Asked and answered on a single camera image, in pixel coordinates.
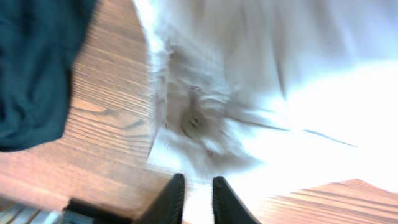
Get beige cotton shorts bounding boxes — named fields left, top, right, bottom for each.
left=134, top=0, right=397, bottom=205

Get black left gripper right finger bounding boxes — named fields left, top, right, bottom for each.
left=212, top=176, right=260, bottom=224

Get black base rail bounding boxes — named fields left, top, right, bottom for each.
left=1, top=198, right=133, bottom=224

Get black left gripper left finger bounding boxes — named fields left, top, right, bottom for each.
left=133, top=174, right=185, bottom=224

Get black garment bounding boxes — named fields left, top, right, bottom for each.
left=1, top=0, right=96, bottom=152

